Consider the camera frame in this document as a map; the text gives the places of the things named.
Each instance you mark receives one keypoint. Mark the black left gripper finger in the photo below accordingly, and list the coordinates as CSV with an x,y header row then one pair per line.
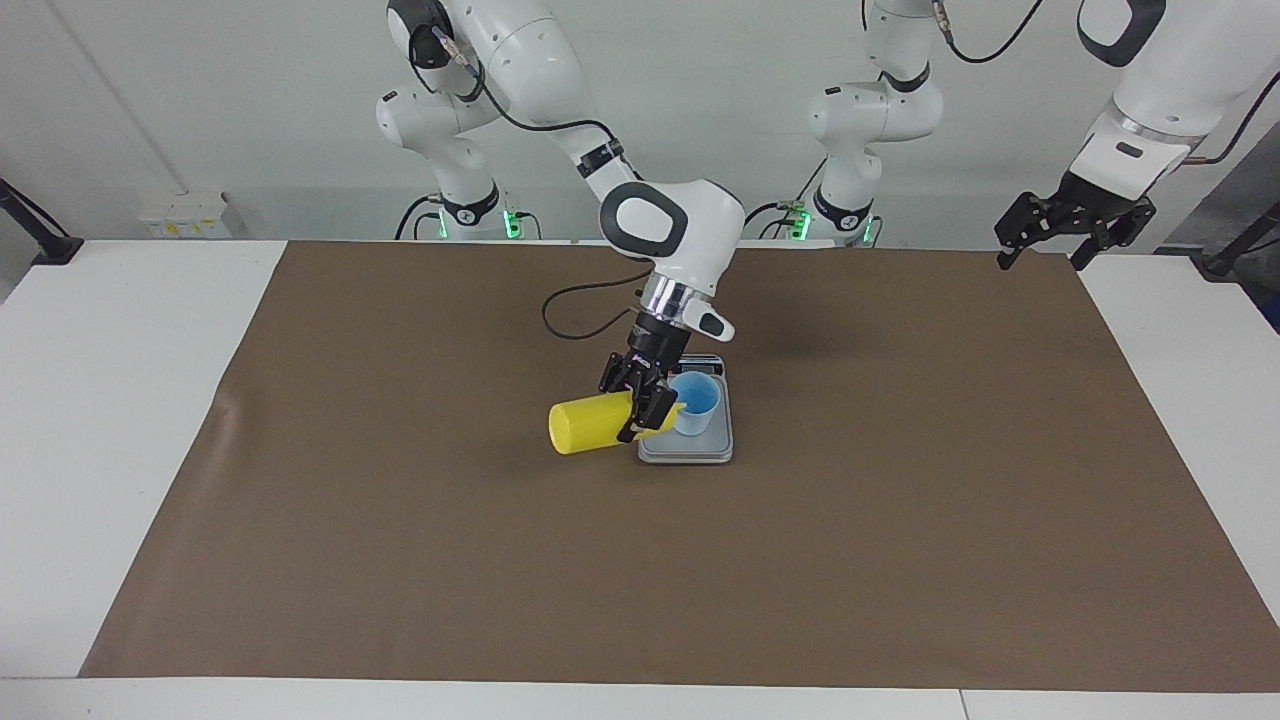
x,y
1020,222
1130,230

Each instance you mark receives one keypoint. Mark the brown paper table mat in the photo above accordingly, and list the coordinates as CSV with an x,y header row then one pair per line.
x,y
700,560

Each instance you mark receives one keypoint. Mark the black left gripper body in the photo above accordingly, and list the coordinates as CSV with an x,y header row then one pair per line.
x,y
1085,205

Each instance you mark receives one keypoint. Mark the yellow squeeze bottle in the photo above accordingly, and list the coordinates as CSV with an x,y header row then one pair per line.
x,y
585,425

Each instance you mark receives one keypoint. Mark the white wall socket box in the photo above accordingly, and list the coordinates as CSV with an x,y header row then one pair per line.
x,y
185,215

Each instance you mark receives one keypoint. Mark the silver digital kitchen scale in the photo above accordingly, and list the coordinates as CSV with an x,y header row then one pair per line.
x,y
700,448

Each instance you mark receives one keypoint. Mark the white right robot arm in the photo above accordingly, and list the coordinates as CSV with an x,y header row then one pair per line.
x,y
670,220

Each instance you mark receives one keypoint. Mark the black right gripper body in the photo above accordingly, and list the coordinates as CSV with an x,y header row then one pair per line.
x,y
657,345

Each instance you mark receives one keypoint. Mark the black clamp stand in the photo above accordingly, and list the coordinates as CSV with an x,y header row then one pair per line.
x,y
55,250
1220,265

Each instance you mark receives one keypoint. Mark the light blue plastic cup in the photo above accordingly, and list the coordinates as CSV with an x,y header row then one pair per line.
x,y
702,400

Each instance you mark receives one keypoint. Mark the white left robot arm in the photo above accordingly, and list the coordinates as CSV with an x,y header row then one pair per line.
x,y
870,110

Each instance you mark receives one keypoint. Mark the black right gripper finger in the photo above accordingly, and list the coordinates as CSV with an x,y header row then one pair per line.
x,y
620,378
655,405

